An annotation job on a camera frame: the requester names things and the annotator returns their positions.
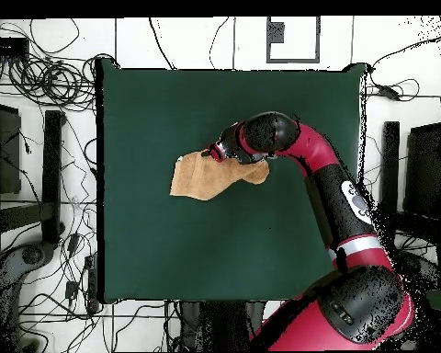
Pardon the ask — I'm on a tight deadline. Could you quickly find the tan terry towel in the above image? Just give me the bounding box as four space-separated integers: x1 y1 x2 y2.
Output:
169 149 271 202

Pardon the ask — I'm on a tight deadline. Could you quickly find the flat black box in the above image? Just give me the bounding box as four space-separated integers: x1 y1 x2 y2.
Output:
0 36 31 59

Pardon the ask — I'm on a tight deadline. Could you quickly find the dark green table cloth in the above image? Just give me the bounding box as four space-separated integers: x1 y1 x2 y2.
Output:
95 58 368 305

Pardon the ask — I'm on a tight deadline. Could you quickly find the long black bar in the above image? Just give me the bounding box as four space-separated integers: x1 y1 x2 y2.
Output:
40 109 66 245

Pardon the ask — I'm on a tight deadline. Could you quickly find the black power strip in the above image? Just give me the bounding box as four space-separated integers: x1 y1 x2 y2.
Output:
83 253 101 314

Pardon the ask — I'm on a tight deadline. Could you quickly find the black inline power adapter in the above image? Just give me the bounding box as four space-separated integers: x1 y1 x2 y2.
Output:
376 84 402 102

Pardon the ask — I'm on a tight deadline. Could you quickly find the small black power adapter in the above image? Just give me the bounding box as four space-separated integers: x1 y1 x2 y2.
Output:
64 280 81 300

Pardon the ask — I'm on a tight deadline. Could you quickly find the black monitor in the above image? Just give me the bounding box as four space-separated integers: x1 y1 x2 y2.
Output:
0 101 23 196

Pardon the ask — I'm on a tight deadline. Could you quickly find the large black case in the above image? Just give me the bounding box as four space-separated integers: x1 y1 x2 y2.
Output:
402 122 441 219

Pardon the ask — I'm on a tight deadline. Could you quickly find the grey chair base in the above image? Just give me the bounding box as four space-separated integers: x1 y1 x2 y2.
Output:
0 241 57 353

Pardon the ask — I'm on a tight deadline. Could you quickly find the curved black cable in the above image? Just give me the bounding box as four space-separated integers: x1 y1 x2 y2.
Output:
148 16 176 71

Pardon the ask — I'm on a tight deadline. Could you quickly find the dark grey square frame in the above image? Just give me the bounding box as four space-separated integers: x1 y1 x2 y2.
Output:
266 16 322 64

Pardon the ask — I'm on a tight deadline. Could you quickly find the black cable coil bundle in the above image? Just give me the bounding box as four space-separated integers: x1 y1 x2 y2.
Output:
6 52 113 112

